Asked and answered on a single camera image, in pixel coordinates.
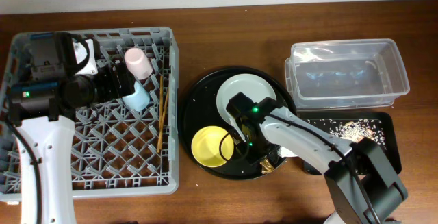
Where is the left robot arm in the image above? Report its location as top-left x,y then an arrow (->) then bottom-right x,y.
5,32 -> 136,223

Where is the pink cup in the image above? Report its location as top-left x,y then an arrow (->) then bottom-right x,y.
124,47 -> 153,80

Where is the pile of food scraps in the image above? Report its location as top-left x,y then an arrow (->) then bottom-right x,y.
330,119 -> 385,147

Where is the grey plate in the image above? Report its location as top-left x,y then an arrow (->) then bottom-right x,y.
216,73 -> 277,128

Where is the wooden chopstick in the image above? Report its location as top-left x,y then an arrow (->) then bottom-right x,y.
157,75 -> 164,153
159,91 -> 170,132

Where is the grey dishwasher rack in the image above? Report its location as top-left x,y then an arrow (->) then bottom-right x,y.
1,27 -> 179,201

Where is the white tissue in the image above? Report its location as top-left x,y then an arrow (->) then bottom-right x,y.
278,147 -> 296,158

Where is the yellow bowl with food scraps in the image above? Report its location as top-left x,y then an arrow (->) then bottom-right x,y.
191,126 -> 234,168

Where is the blue cup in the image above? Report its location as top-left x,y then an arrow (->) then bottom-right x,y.
122,82 -> 151,112

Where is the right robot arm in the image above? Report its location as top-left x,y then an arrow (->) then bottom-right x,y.
227,92 -> 408,223

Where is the clear plastic bin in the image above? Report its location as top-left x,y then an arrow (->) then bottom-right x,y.
285,38 -> 410,111

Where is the brown snack wrapper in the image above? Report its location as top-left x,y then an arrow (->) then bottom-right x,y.
260,158 -> 274,175

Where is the round black tray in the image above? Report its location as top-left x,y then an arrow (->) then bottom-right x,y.
178,66 -> 296,180

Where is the black rectangular tray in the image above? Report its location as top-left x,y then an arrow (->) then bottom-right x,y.
298,111 -> 402,173

